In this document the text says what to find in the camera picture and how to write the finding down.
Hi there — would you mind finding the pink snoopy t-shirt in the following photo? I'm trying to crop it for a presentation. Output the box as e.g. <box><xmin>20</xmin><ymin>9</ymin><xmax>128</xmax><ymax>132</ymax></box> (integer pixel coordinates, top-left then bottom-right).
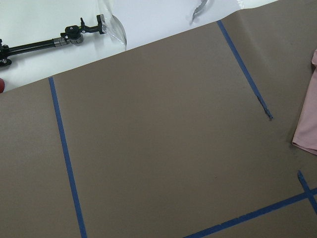
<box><xmin>292</xmin><ymin>50</ymin><xmax>317</xmax><ymax>155</ymax></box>

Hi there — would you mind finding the clear plastic bag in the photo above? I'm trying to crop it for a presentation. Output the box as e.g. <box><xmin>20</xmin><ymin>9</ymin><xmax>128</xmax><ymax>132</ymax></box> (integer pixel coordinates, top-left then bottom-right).
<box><xmin>98</xmin><ymin>0</ymin><xmax>127</xmax><ymax>50</ymax></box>

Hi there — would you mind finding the red cylinder bottle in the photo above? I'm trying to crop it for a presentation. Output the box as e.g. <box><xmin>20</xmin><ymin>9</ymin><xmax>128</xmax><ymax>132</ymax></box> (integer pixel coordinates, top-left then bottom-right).
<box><xmin>0</xmin><ymin>78</ymin><xmax>5</xmax><ymax>93</ymax></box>

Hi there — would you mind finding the metal grabber stick green handle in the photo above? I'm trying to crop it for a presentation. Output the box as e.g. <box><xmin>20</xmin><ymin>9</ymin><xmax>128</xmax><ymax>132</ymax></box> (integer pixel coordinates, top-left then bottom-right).
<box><xmin>190</xmin><ymin>0</ymin><xmax>211</xmax><ymax>24</ymax></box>

